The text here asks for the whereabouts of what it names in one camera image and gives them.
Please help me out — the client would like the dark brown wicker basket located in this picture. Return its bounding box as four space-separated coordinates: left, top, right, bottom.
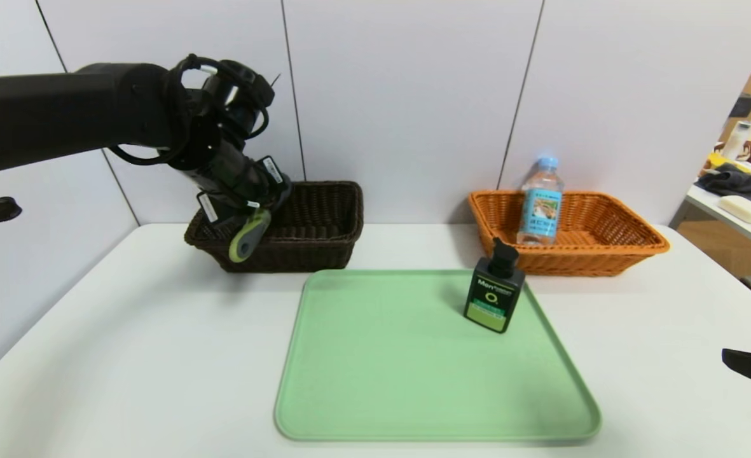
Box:
184 181 364 274

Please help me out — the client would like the white soap block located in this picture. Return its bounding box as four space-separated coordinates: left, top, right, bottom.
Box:
716 195 751 225

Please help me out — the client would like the light green plastic tray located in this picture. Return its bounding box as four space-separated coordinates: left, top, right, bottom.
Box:
274 270 602 443

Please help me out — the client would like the clear water bottle blue cap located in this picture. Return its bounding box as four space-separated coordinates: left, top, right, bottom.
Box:
517 155 565 246

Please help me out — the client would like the grey brush with green handle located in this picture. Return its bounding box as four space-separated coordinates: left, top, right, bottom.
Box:
228 209 273 264

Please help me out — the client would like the black pump bottle green label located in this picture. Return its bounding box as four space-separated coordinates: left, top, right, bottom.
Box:
464 239 526 335

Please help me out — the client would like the white plastic bottle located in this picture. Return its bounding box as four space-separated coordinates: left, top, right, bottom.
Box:
720 121 750 163

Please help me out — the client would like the dark grey cloth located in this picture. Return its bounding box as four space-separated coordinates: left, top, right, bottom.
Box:
694 164 751 216

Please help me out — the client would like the orange wicker basket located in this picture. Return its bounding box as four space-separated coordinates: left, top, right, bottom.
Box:
469 190 672 277

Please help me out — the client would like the thin black left wrist cable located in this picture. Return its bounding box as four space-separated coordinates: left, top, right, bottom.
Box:
107 54 273 211

